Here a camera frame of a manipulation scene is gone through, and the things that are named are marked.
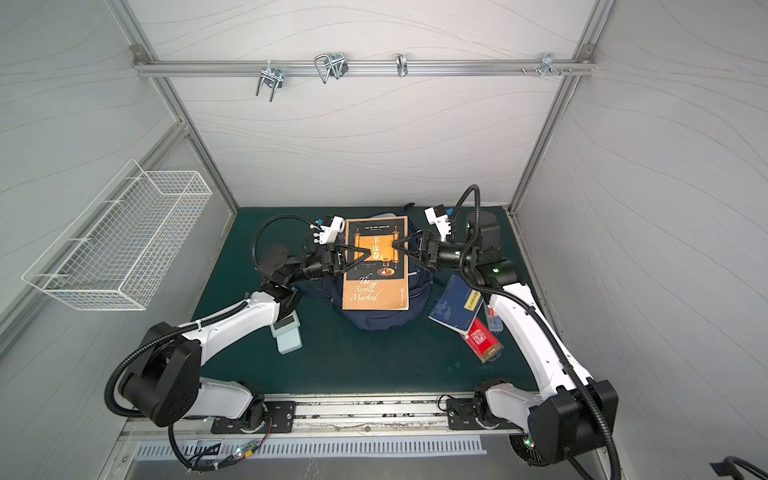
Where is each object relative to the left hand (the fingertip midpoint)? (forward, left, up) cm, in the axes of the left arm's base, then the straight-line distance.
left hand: (372, 255), depth 64 cm
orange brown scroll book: (-5, -2, -2) cm, 6 cm away
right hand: (+4, -7, 0) cm, 8 cm away
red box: (-6, -31, -34) cm, 46 cm away
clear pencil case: (0, -36, -33) cm, 49 cm away
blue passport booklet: (+4, -24, -32) cm, 41 cm away
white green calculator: (-6, +26, -30) cm, 41 cm away
